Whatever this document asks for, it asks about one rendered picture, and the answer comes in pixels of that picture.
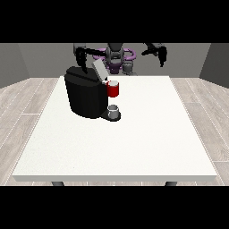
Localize black coffee machine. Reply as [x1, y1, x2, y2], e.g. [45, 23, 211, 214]
[64, 65, 122, 123]

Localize small grey cup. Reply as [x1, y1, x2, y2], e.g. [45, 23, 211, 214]
[106, 104, 121, 120]

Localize red pod holder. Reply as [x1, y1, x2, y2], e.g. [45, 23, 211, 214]
[106, 80, 121, 98]

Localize small grey coffee pod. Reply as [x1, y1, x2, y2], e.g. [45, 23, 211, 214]
[122, 61, 134, 75]

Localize grey robot trunk purple rings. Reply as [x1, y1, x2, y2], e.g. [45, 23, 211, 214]
[91, 43, 138, 75]

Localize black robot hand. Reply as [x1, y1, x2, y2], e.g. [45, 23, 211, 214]
[73, 46, 97, 75]
[140, 43, 168, 68]

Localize pale grey machine lid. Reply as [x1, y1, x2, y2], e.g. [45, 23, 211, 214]
[91, 58, 109, 81]

